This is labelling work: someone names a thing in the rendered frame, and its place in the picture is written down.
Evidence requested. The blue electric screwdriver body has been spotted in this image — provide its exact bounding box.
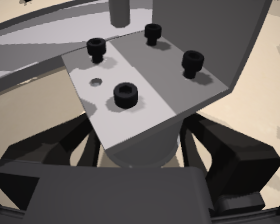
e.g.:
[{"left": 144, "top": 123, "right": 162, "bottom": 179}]
[{"left": 108, "top": 0, "right": 130, "bottom": 28}]

